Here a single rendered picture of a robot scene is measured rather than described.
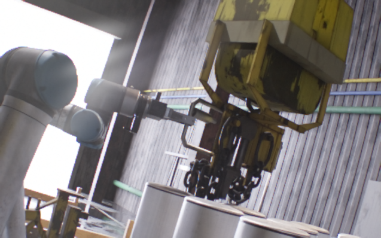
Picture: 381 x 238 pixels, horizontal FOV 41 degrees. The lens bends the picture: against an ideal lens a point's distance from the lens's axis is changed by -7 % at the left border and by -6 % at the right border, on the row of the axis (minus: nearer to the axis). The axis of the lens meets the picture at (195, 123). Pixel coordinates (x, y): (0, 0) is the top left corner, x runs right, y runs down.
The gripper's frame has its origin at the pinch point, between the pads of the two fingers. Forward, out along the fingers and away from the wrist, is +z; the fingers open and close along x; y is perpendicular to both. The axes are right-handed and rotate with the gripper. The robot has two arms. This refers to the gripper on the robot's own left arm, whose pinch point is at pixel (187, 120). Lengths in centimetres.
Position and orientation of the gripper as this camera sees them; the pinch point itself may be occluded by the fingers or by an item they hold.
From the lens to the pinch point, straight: 173.7
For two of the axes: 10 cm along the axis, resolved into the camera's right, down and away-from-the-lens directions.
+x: -1.6, 0.6, 9.9
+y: 2.9, -9.5, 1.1
